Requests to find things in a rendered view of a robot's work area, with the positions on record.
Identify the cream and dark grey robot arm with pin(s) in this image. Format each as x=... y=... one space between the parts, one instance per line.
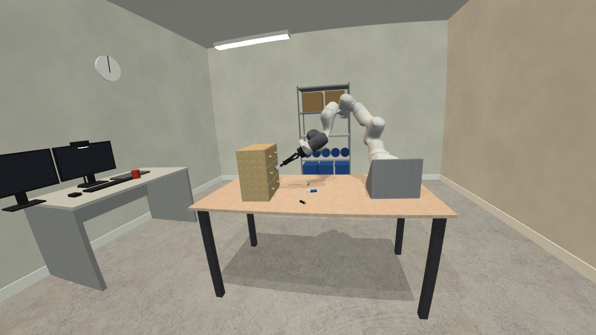
x=374 y=127

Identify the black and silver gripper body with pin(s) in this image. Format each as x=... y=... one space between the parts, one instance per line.
x=300 y=153

